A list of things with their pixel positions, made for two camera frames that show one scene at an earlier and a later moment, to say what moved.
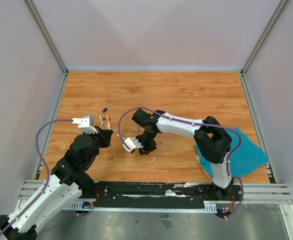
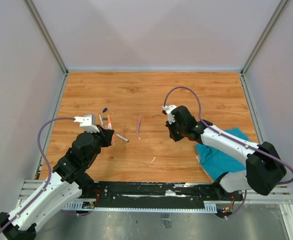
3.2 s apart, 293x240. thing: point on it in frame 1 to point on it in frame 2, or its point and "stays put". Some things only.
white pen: x=101 y=121 stays put
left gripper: x=104 y=135 stays put
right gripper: x=146 y=148 to x=175 y=138
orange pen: x=108 y=122 stays put
